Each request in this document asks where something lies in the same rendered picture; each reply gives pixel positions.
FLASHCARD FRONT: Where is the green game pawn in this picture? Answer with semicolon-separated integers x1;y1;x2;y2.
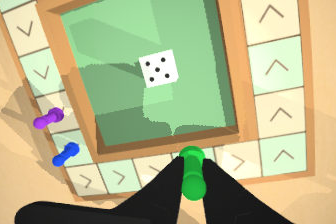
179;146;207;202

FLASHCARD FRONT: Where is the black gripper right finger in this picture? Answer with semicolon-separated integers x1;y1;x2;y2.
202;158;296;224

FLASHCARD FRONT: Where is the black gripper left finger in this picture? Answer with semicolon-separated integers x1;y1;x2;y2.
14;156;184;224

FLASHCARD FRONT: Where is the white die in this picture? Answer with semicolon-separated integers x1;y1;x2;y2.
139;49;179;88

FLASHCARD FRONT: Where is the purple game pawn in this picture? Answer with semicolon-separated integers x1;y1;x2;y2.
33;107;64;130

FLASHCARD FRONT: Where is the blue pawn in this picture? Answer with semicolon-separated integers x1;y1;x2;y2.
52;141;79;167

